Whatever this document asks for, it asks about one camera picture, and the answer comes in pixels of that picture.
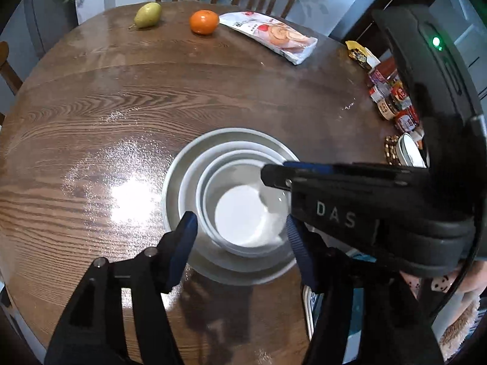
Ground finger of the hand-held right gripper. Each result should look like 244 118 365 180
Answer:
261 162 429 191

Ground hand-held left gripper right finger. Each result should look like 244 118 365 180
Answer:
286 215 444 365

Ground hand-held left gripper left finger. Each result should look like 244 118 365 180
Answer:
44 211 198 365

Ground blue patterned square plate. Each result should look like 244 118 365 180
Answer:
302 283 325 342

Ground wide white bowl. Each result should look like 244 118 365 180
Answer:
193 139 301 258

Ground deep straight-sided white bowl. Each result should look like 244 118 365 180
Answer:
200 150 293 257

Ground blue oval plate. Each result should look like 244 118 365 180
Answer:
342 287 368 354

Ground person's right forearm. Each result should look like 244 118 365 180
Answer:
430 256 487 302

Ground woven bead trivet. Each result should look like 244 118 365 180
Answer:
384 135 401 166

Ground white oval dish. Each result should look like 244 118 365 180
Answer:
398 132 429 169

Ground small white bowl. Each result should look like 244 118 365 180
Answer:
404 139 427 169

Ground dark sauce jar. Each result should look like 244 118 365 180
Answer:
378 97 400 121

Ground red-labelled jar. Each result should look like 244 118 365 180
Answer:
395 106 420 132

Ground tall yellow-labelled bottle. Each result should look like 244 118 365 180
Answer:
391 83 412 111

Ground red sauce bottle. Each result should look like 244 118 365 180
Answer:
370 59 398 86

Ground fuzzy brown clothing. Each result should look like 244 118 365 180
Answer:
437 297 481 359

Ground yellow snack packet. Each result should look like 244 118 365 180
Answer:
345 40 381 70

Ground white snack bag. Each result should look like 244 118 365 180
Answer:
219 11 318 65

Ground orange tangerine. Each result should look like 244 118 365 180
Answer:
189 10 220 36

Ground green pear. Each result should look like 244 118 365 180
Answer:
128 2 162 30

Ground grey refrigerator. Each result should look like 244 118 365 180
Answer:
23 0 79 58

